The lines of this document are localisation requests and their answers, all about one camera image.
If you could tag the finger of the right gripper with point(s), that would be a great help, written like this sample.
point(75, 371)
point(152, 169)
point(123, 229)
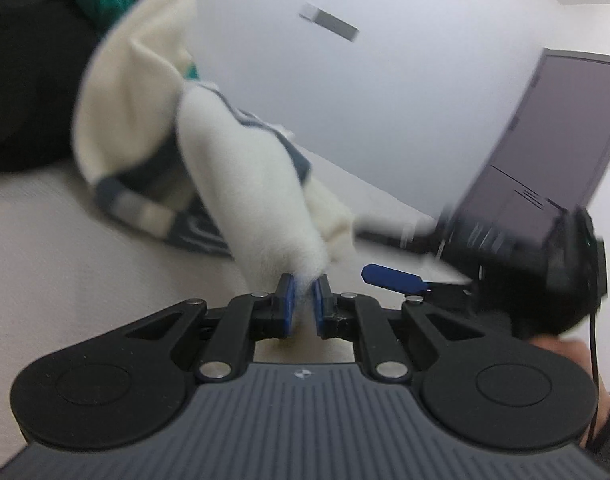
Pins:
point(394, 280)
point(401, 240)

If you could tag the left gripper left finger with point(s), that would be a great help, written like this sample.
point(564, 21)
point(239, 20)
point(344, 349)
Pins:
point(272, 316)

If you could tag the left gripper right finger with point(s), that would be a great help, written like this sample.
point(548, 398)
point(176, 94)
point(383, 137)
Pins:
point(335, 314)

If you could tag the cream sweater with navy stripes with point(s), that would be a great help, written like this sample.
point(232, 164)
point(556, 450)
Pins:
point(168, 155)

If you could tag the person's right hand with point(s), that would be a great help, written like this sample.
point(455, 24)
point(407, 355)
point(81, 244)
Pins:
point(578, 352)

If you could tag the dark grey wardrobe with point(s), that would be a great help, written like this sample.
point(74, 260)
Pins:
point(554, 152)

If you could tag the grey bed cover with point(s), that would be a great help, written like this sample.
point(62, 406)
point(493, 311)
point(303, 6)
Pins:
point(68, 273)

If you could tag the black garment pile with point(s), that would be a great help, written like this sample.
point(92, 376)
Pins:
point(44, 48)

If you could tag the grey wall panel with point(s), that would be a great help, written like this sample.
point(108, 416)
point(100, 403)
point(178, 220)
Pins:
point(329, 22)

